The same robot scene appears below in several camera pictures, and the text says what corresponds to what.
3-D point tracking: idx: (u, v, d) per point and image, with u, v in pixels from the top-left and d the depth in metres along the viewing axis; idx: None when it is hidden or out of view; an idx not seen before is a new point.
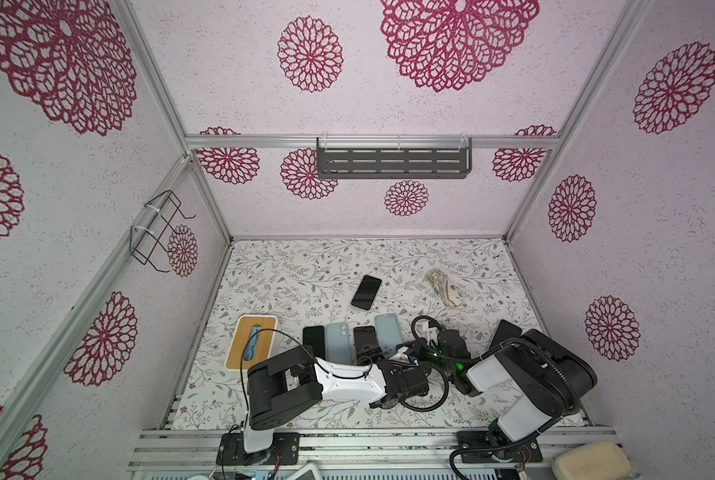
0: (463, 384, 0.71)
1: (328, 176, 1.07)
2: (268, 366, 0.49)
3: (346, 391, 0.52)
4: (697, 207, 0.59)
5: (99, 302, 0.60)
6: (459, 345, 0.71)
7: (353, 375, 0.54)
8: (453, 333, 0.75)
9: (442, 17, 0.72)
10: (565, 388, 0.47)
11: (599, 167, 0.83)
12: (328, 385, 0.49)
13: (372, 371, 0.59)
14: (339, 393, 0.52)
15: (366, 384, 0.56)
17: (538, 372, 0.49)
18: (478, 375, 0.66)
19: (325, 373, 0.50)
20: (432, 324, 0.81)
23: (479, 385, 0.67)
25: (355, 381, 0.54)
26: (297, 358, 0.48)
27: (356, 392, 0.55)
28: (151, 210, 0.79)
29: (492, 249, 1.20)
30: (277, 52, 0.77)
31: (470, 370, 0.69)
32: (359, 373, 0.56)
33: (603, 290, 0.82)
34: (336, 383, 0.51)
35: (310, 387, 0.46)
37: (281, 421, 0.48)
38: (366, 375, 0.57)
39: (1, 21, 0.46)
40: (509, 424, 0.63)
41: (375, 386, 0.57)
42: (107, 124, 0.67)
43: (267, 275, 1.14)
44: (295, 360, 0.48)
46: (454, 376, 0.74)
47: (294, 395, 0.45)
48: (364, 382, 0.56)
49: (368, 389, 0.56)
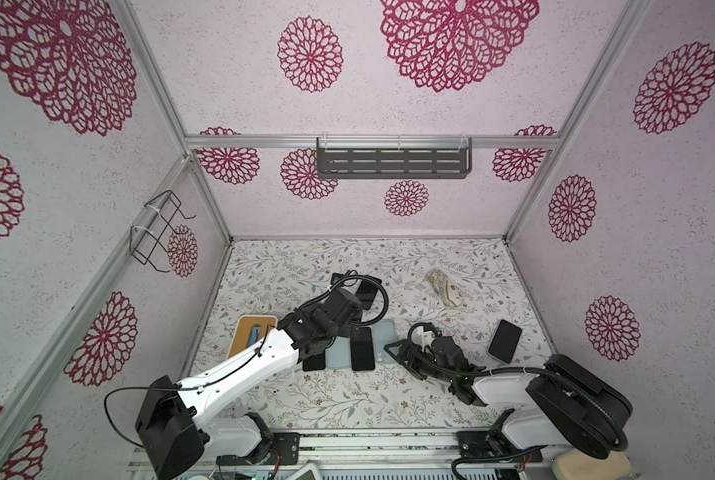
0: (464, 393, 0.68)
1: (328, 176, 1.07)
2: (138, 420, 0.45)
3: (237, 385, 0.46)
4: (697, 207, 0.59)
5: (99, 301, 0.60)
6: (455, 352, 0.67)
7: (242, 362, 0.48)
8: (448, 339, 0.71)
9: (442, 17, 0.72)
10: (610, 427, 0.43)
11: (599, 167, 0.83)
12: (210, 397, 0.43)
13: (263, 347, 0.50)
14: (230, 393, 0.46)
15: (261, 363, 0.48)
17: (580, 411, 0.45)
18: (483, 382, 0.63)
19: (195, 390, 0.43)
20: (434, 331, 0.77)
23: (483, 397, 0.64)
25: (239, 372, 0.47)
26: (155, 395, 0.42)
27: (252, 378, 0.48)
28: (151, 210, 0.79)
29: (492, 249, 1.20)
30: (277, 52, 0.77)
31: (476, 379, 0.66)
32: (244, 362, 0.48)
33: (603, 290, 0.82)
34: (218, 391, 0.44)
35: (178, 419, 0.40)
37: (192, 459, 0.46)
38: (259, 353, 0.49)
39: (1, 21, 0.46)
40: (514, 432, 0.62)
41: (271, 359, 0.49)
42: (107, 124, 0.67)
43: (267, 275, 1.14)
44: (153, 398, 0.42)
46: (454, 387, 0.69)
47: (166, 438, 0.40)
48: (256, 364, 0.48)
49: (266, 367, 0.50)
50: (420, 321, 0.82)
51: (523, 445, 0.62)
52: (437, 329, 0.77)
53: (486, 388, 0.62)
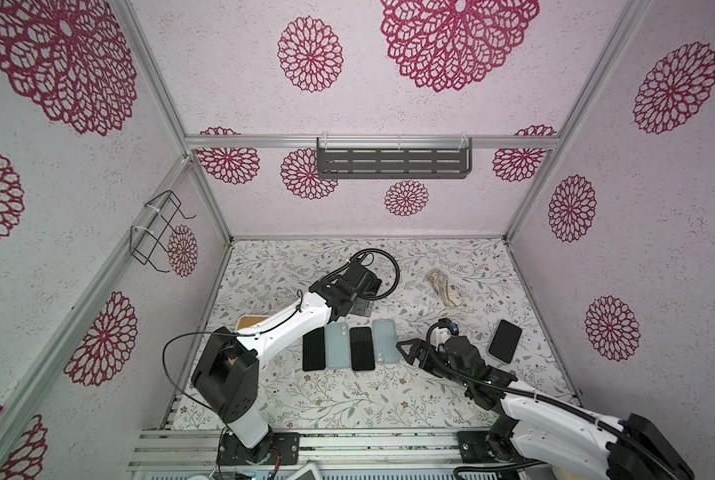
0: (483, 399, 0.62)
1: (328, 176, 1.07)
2: (200, 368, 0.48)
3: (287, 334, 0.52)
4: (697, 207, 0.59)
5: (99, 301, 0.60)
6: (471, 354, 0.62)
7: (287, 315, 0.53)
8: (462, 340, 0.65)
9: (442, 17, 0.72)
10: None
11: (599, 168, 0.83)
12: (266, 342, 0.48)
13: (302, 302, 0.57)
14: (282, 340, 0.52)
15: (303, 317, 0.54)
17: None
18: (518, 404, 0.57)
19: (253, 336, 0.48)
20: (450, 329, 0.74)
23: (511, 413, 0.58)
25: (287, 323, 0.52)
26: (216, 344, 0.46)
27: (295, 332, 0.54)
28: (151, 210, 0.79)
29: (492, 249, 1.20)
30: (277, 52, 0.77)
31: (506, 395, 0.59)
32: (289, 314, 0.54)
33: (603, 291, 0.82)
34: (271, 337, 0.49)
35: (242, 358, 0.45)
37: (250, 398, 0.49)
38: (301, 308, 0.55)
39: (1, 21, 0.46)
40: (524, 446, 0.62)
41: (311, 315, 0.56)
42: (107, 124, 0.67)
43: (268, 275, 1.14)
44: (212, 349, 0.46)
46: (472, 391, 0.64)
47: (233, 377, 0.44)
48: (299, 318, 0.54)
49: (307, 322, 0.56)
50: (441, 320, 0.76)
51: (529, 456, 0.62)
52: (451, 326, 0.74)
53: (519, 411, 0.57)
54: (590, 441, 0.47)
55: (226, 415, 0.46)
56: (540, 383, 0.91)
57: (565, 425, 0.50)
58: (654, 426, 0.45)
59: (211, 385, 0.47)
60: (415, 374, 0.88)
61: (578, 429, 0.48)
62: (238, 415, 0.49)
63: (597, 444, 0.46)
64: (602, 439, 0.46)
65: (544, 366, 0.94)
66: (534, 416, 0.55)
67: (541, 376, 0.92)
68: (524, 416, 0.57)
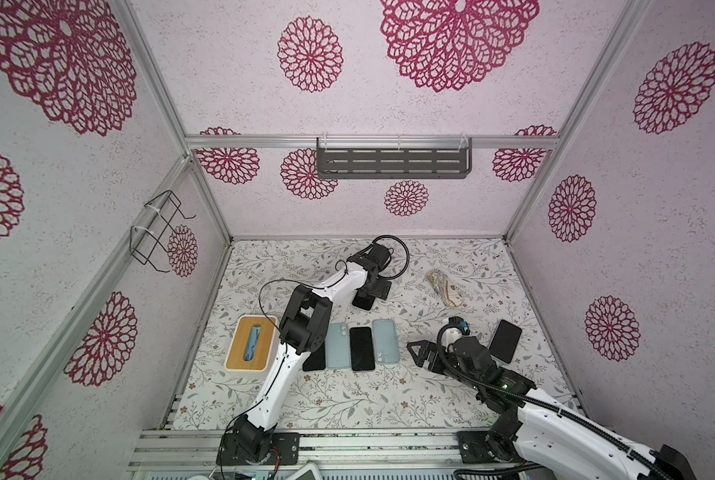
0: (497, 402, 0.58)
1: (328, 176, 1.07)
2: (287, 314, 0.66)
3: (341, 291, 0.71)
4: (697, 207, 0.59)
5: (99, 301, 0.60)
6: (481, 356, 0.59)
7: (339, 277, 0.72)
8: (472, 340, 0.63)
9: (442, 17, 0.72)
10: None
11: (599, 168, 0.83)
12: (331, 291, 0.67)
13: (348, 266, 0.76)
14: (339, 294, 0.70)
15: (351, 277, 0.73)
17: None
18: (539, 416, 0.54)
19: (322, 289, 0.67)
20: (460, 328, 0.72)
23: (525, 419, 0.56)
25: (342, 279, 0.72)
26: (298, 295, 0.65)
27: (347, 287, 0.73)
28: (151, 210, 0.79)
29: (492, 249, 1.20)
30: (277, 52, 0.77)
31: (527, 406, 0.55)
32: (342, 274, 0.73)
33: (603, 290, 0.82)
34: (333, 288, 0.68)
35: (322, 301, 0.63)
37: (324, 334, 0.68)
38: (347, 271, 0.74)
39: (1, 21, 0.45)
40: (527, 449, 0.62)
41: (357, 273, 0.75)
42: (107, 124, 0.67)
43: (268, 275, 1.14)
44: (297, 300, 0.65)
46: (484, 393, 0.61)
47: (318, 316, 0.63)
48: (349, 276, 0.73)
49: (355, 279, 0.75)
50: (450, 322, 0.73)
51: (529, 459, 0.63)
52: (462, 326, 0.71)
53: (537, 422, 0.54)
54: (617, 468, 0.45)
55: (310, 346, 0.64)
56: (540, 383, 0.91)
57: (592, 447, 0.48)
58: (684, 459, 0.43)
59: (295, 326, 0.66)
60: (415, 374, 0.88)
61: (606, 454, 0.47)
62: (317, 348, 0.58)
63: (627, 474, 0.44)
64: (633, 469, 0.44)
65: (544, 365, 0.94)
66: (554, 430, 0.52)
67: (541, 376, 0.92)
68: (542, 427, 0.54)
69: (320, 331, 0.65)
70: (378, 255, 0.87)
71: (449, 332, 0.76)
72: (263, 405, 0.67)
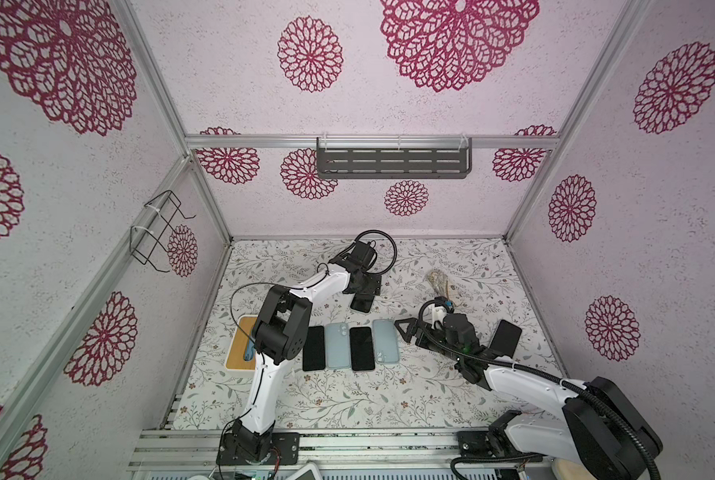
0: (471, 372, 0.65)
1: (328, 176, 1.07)
2: (262, 318, 0.59)
3: (322, 292, 0.65)
4: (697, 207, 0.59)
5: (98, 301, 0.60)
6: (467, 330, 0.65)
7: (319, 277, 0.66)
8: (459, 315, 0.69)
9: (442, 17, 0.72)
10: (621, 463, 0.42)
11: (599, 168, 0.83)
12: (310, 292, 0.61)
13: (330, 268, 0.71)
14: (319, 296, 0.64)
15: (333, 279, 0.68)
17: (614, 443, 0.42)
18: (499, 374, 0.59)
19: (301, 289, 0.61)
20: (446, 307, 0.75)
23: (493, 384, 0.61)
25: (324, 280, 0.66)
26: (274, 296, 0.58)
27: (328, 289, 0.67)
28: (151, 210, 0.79)
29: (492, 249, 1.20)
30: (277, 52, 0.77)
31: (490, 368, 0.62)
32: (323, 275, 0.67)
33: (603, 290, 0.82)
34: (313, 289, 0.62)
35: (300, 303, 0.57)
37: (302, 341, 0.61)
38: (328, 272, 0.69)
39: (1, 21, 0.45)
40: (517, 432, 0.62)
41: (339, 274, 0.70)
42: (107, 124, 0.67)
43: (268, 275, 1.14)
44: (272, 301, 0.59)
46: (460, 363, 0.68)
47: (295, 319, 0.57)
48: (330, 277, 0.68)
49: (336, 281, 0.69)
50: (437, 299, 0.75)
51: (526, 453, 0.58)
52: (449, 304, 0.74)
53: (500, 380, 0.59)
54: (553, 398, 0.49)
55: (288, 352, 0.57)
56: None
57: (534, 387, 0.53)
58: (617, 389, 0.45)
59: (271, 333, 0.58)
60: (415, 374, 0.88)
61: (544, 389, 0.51)
62: (295, 355, 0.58)
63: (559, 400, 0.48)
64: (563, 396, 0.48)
65: (544, 366, 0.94)
66: (511, 384, 0.57)
67: None
68: (504, 384, 0.59)
69: (298, 335, 0.58)
70: (361, 255, 0.81)
71: (433, 310, 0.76)
72: (255, 412, 0.64)
